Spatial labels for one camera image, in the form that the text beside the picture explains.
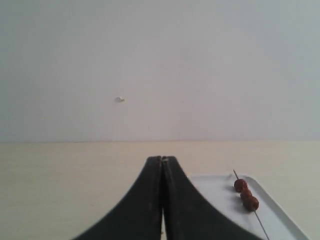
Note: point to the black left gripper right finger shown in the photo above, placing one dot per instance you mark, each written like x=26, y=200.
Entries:
x=188, y=215

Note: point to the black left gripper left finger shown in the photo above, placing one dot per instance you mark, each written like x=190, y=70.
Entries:
x=138, y=215

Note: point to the red berry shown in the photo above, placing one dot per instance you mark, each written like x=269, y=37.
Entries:
x=240, y=185
x=246, y=193
x=251, y=204

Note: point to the thin metal skewer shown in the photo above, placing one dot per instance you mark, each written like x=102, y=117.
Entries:
x=256, y=214

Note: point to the white plastic tray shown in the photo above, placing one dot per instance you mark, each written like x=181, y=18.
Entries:
x=219, y=191

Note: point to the white wall hook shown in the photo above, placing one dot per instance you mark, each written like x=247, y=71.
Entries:
x=119, y=99

